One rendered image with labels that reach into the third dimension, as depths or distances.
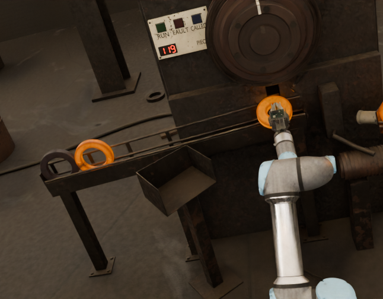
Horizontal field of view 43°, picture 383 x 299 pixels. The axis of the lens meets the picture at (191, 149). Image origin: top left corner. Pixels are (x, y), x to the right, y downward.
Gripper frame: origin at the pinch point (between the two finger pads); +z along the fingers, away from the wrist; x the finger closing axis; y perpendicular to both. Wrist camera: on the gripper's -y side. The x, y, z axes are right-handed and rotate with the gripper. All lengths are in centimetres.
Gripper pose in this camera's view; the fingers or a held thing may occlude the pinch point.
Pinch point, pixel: (275, 105)
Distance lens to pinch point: 219.5
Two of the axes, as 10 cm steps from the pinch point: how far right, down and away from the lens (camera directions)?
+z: -0.5, -7.8, 6.3
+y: -2.5, -6.0, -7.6
